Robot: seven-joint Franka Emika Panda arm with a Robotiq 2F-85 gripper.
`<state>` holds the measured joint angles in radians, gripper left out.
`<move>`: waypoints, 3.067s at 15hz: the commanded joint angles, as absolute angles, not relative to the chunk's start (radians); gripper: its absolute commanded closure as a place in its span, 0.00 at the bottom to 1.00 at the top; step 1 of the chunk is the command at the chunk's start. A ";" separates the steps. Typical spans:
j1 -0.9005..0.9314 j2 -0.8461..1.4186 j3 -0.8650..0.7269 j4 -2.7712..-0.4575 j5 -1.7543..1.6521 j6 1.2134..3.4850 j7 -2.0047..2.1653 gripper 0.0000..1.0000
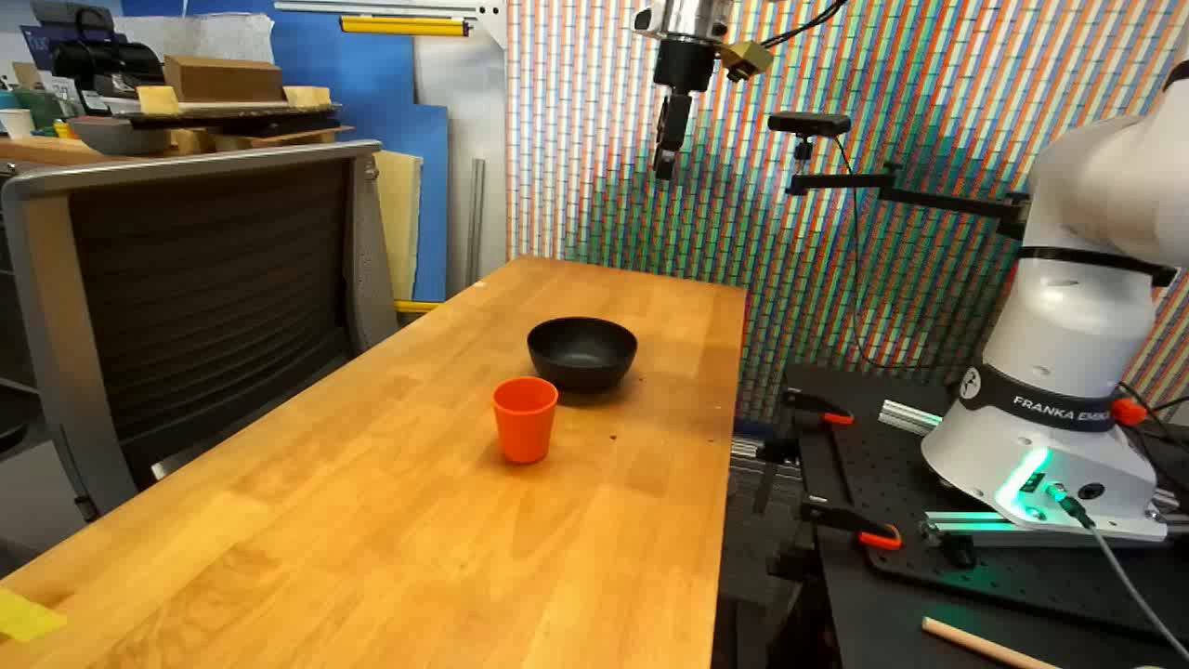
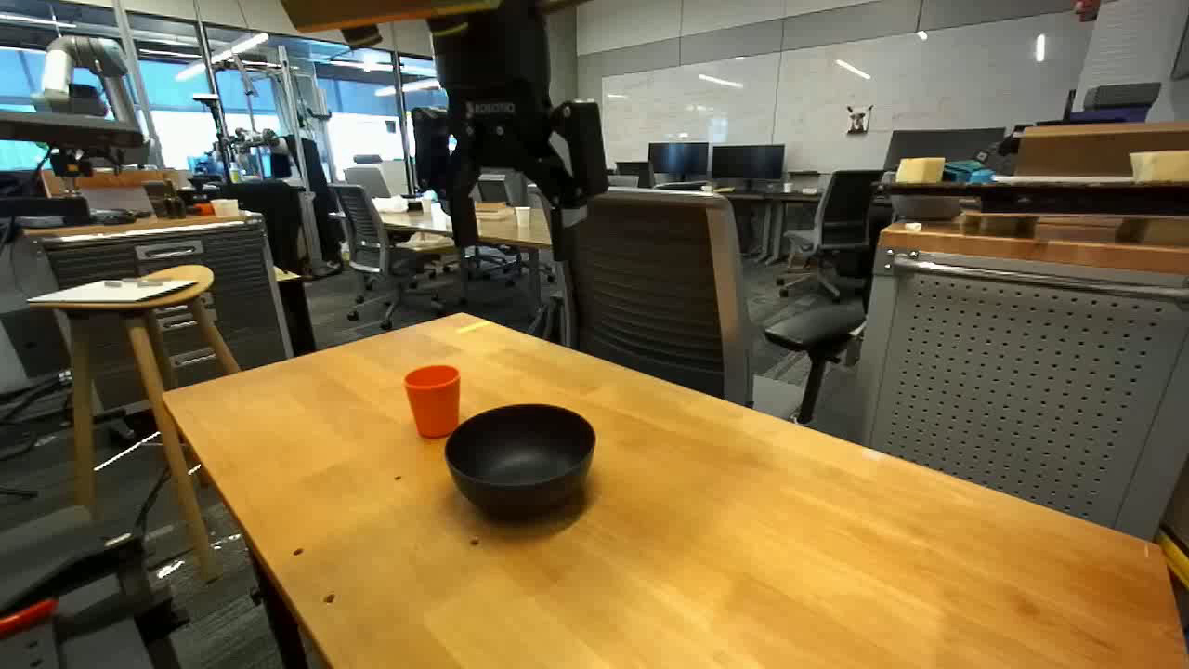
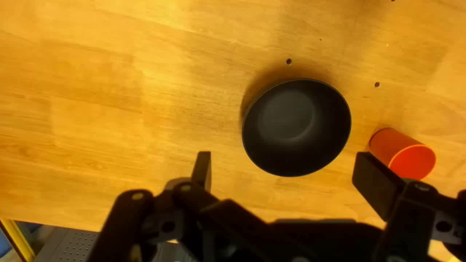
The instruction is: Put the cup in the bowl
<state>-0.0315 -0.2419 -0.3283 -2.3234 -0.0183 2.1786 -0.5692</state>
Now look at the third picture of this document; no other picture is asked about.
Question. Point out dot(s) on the orange plastic cup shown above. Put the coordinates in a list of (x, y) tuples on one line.
[(403, 153)]

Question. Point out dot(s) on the dark grey bowl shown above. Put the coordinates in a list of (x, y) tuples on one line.
[(296, 127)]

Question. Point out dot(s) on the grey perforated metal plate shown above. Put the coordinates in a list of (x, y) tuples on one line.
[(66, 246)]

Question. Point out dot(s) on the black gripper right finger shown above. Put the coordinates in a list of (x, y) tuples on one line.
[(403, 208)]

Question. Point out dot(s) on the yellow metal frame bar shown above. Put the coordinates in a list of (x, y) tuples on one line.
[(18, 239)]

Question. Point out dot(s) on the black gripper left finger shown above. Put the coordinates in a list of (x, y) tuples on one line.
[(146, 219)]

